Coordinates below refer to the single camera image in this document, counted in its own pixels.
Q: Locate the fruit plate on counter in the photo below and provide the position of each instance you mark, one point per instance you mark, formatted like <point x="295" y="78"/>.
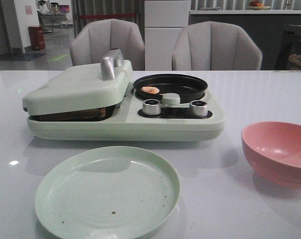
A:
<point x="257" y="5"/>

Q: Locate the right silver control knob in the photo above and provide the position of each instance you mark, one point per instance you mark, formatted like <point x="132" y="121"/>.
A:
<point x="198" y="108"/>

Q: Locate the black round frying pan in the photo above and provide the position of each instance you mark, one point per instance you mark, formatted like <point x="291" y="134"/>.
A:
<point x="188" y="88"/>

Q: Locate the green breakfast maker lid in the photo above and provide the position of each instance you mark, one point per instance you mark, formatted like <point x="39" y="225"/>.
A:
<point x="82" y="87"/>

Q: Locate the pink shrimp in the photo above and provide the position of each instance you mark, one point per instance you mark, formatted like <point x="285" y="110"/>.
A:
<point x="150" y="90"/>

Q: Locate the white refrigerator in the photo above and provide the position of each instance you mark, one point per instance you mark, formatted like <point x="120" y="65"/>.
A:
<point x="164" y="19"/>

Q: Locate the left silver control knob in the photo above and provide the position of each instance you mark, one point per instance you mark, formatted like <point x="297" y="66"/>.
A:
<point x="151" y="107"/>

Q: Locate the red trash bin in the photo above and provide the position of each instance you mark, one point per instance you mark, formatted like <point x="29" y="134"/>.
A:
<point x="36" y="37"/>

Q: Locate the dark washing machine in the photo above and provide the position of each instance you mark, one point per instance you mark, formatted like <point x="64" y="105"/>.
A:
<point x="290" y="44"/>

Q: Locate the green pan handle knob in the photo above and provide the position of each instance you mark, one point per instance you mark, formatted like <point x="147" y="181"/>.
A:
<point x="170" y="99"/>

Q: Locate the pink bowl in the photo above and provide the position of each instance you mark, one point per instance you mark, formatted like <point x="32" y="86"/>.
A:
<point x="273" y="149"/>

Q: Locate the bread slice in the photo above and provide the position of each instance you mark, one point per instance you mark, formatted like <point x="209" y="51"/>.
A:
<point x="77" y="115"/>

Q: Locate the green breakfast maker base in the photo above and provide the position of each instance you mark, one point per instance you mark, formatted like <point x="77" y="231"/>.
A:
<point x="127" y="125"/>

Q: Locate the right grey chair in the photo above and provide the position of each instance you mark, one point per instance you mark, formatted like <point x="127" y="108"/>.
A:
<point x="215" y="46"/>

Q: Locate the grey counter with white top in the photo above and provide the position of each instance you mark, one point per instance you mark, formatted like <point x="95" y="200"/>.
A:
<point x="265" y="27"/>

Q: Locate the left grey chair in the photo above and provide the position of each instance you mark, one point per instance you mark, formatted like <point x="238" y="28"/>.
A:
<point x="99" y="37"/>

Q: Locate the light green plate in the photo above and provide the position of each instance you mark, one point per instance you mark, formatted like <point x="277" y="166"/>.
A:
<point x="114" y="192"/>

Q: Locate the silver control knob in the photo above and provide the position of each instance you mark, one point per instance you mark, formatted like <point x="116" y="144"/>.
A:
<point x="198" y="108"/>
<point x="151" y="107"/>

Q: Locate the grey chair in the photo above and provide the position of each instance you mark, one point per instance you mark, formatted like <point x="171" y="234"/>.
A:
<point x="99" y="37"/>
<point x="215" y="46"/>

